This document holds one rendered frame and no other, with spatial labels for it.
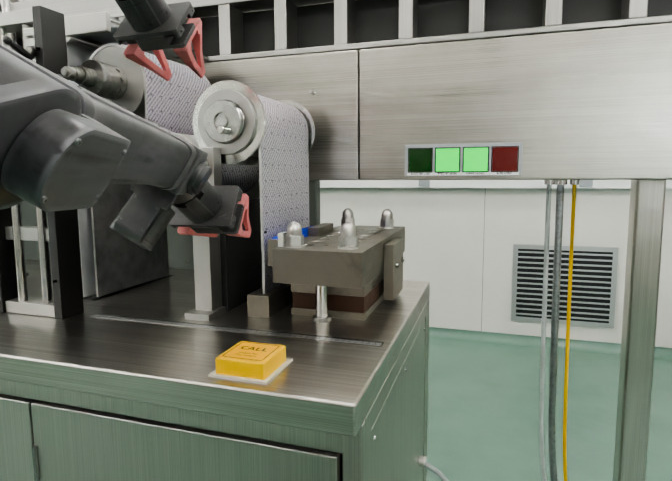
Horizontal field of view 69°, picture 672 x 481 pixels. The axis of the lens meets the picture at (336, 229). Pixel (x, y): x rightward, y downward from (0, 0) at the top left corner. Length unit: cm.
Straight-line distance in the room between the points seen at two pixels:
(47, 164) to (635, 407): 137
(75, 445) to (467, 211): 295
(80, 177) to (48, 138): 3
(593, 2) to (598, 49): 14
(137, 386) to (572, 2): 111
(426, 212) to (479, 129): 240
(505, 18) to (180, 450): 106
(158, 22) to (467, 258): 300
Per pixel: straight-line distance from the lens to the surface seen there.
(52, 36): 103
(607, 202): 353
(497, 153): 112
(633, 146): 116
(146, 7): 74
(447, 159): 112
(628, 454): 149
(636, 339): 139
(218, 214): 72
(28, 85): 22
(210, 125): 92
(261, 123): 90
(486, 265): 351
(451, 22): 126
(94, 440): 85
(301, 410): 61
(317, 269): 83
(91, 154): 24
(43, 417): 91
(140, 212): 63
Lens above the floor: 116
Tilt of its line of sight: 7 degrees down
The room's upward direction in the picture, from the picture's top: straight up
